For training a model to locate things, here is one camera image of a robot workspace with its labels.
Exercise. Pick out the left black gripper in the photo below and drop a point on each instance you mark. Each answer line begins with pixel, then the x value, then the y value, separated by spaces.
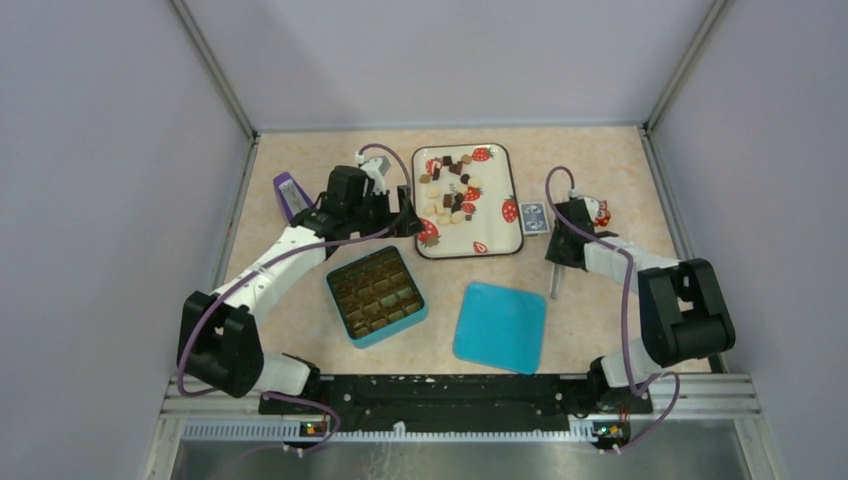
pixel 406 220

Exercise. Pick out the blue playing card deck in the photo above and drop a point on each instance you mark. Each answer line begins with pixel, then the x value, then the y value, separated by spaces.
pixel 534 219

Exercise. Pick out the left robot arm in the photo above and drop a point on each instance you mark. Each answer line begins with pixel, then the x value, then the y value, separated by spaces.
pixel 219 342

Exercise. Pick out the teal box lid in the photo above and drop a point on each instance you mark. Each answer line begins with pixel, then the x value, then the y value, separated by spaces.
pixel 501 327

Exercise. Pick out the teal chocolate box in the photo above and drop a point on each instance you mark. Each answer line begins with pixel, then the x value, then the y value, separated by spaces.
pixel 376 297

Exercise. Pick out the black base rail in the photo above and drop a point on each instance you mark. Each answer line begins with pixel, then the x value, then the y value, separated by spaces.
pixel 470 403

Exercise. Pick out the strawberry pattern white tray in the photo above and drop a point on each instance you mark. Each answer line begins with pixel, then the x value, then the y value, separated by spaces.
pixel 491 226

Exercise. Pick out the red owl toy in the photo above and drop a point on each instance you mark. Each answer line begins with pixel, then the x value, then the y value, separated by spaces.
pixel 603 216

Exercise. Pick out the purple metronome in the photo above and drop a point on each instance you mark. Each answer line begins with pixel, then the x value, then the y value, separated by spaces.
pixel 290 195

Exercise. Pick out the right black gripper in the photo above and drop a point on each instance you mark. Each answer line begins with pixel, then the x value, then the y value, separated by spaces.
pixel 553 254

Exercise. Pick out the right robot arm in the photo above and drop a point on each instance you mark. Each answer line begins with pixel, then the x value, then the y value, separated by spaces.
pixel 682 311

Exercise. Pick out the white shell chocolate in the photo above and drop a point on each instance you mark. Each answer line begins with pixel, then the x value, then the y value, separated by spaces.
pixel 458 216

